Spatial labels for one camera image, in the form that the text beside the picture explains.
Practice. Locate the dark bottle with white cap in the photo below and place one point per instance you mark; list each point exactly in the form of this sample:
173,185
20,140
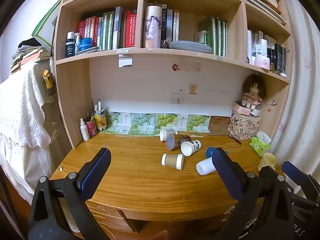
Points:
70,45

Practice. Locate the white cup with patterned band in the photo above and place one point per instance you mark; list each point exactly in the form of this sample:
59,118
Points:
167,133

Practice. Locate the white lace cloth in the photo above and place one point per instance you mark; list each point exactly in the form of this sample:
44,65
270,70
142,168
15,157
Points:
22,120

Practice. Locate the red sticker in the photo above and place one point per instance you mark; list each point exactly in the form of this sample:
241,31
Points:
175,67

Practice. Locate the plain white cup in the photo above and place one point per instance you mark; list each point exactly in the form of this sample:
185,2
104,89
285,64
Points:
205,166

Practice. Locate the glossy brown cup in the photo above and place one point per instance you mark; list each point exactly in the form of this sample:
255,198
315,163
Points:
176,140

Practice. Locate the blue cup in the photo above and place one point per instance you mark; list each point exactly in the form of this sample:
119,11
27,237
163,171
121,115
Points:
209,151

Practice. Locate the brown haired rag doll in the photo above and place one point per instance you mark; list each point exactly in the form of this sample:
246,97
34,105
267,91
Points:
252,92

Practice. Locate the white spray bottle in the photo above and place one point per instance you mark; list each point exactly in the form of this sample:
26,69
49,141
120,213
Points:
84,130

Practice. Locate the small white bottle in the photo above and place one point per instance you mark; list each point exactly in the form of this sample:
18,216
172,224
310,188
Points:
77,40

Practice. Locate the yellow toy figure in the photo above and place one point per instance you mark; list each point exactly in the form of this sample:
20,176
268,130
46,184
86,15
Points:
48,79

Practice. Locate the brown pen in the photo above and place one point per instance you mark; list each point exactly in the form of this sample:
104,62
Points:
235,139

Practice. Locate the row of green books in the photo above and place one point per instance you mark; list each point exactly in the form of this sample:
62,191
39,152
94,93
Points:
217,36

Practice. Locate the row of colourful books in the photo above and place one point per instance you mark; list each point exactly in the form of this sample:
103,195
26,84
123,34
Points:
110,30

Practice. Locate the stack of old books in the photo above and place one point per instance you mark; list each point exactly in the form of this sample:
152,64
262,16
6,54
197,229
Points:
27,56

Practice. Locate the white curtain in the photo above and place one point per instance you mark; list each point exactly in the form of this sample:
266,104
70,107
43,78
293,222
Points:
303,80

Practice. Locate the wooden wall clip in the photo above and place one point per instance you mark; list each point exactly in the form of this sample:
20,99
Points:
192,89

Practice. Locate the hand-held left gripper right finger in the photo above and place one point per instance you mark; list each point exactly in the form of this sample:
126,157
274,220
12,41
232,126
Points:
228,180

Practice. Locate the small white box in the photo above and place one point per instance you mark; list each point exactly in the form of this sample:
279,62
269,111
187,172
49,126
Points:
202,37

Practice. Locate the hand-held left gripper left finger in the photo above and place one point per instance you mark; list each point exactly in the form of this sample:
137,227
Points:
96,171

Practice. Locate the white panda print cup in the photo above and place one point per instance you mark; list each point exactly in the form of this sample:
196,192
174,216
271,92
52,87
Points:
191,147

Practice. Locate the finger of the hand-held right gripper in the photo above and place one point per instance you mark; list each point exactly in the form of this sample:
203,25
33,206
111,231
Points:
296,174

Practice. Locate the green tissue pack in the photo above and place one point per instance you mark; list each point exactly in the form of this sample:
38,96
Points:
260,145

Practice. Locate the white label holder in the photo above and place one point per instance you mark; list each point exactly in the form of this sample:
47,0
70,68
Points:
124,61

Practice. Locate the grey pouch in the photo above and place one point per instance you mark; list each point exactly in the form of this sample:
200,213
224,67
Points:
190,46

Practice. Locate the row of dark grey books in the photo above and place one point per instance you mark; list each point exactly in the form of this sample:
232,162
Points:
170,22

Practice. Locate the cream yellow cup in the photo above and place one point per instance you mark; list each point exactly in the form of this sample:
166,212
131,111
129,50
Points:
267,161

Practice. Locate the red pen holder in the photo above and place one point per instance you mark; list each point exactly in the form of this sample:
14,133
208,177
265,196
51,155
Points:
91,128

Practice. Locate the pink round box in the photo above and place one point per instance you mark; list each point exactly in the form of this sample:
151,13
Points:
241,108

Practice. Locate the wooden bookshelf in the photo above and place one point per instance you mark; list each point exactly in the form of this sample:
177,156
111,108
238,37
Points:
72,97

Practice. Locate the cosmetics boxes right shelf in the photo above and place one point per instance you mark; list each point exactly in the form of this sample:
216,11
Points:
267,52

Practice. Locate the letter print fabric basket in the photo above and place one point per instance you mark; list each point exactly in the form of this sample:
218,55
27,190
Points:
243,127

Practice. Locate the tan paper cup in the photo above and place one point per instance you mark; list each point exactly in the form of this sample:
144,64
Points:
172,160

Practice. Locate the white pen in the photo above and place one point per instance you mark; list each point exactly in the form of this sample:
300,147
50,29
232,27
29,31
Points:
99,106

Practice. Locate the white printed tube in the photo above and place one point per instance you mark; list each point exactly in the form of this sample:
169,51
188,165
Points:
151,27

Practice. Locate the yellow tin pen holder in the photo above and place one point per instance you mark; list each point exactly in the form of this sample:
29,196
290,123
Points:
101,120

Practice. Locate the wooden drawer unit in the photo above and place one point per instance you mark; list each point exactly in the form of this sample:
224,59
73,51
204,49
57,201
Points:
110,216

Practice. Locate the green framed board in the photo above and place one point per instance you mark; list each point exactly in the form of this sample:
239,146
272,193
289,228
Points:
46,22

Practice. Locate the blue jar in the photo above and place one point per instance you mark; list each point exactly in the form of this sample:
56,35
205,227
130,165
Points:
85,44

